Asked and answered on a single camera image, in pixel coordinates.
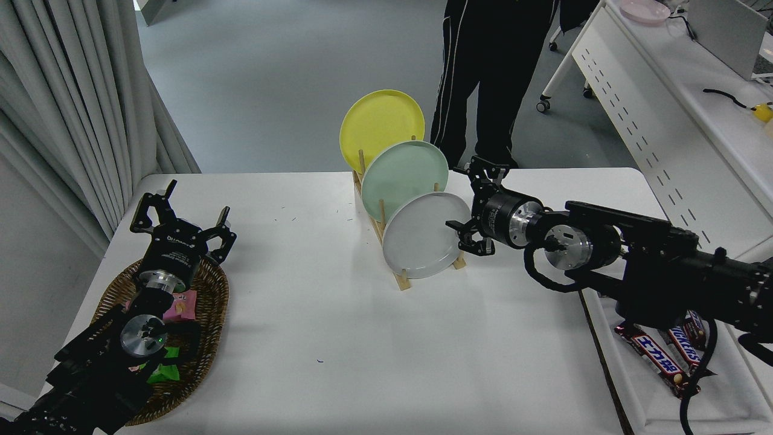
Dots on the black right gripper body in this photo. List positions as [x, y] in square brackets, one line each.
[498, 217]

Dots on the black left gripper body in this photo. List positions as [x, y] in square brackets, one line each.
[175, 251]

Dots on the grey plate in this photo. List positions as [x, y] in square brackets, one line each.
[420, 238]

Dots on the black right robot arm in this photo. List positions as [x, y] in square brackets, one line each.
[664, 260]

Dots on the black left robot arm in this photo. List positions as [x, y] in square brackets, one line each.
[90, 374]

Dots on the wooden plate rack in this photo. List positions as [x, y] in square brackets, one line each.
[403, 283]

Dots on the pale green plate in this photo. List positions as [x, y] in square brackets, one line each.
[401, 175]

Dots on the yellow plate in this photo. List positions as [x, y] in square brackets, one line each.
[377, 124]

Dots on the pink plate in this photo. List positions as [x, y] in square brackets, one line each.
[646, 11]

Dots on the pink snack packet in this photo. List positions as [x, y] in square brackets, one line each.
[184, 305]

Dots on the brown wicker basket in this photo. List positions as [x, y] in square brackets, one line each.
[208, 302]

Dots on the person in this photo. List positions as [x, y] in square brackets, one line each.
[495, 60]

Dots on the green snack packet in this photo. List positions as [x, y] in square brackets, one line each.
[166, 370]

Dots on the grey curtain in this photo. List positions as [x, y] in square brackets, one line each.
[60, 90]

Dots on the white perforated desk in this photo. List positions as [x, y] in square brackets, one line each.
[664, 90]

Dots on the Snickers bar with Chinese print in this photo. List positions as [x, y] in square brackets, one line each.
[655, 356]

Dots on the grey box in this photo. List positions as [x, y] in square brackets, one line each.
[731, 33]

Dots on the yellow object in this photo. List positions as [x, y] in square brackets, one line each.
[764, 112]

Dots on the white tray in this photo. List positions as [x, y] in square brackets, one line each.
[724, 402]

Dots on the white side table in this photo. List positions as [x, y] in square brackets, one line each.
[768, 376]

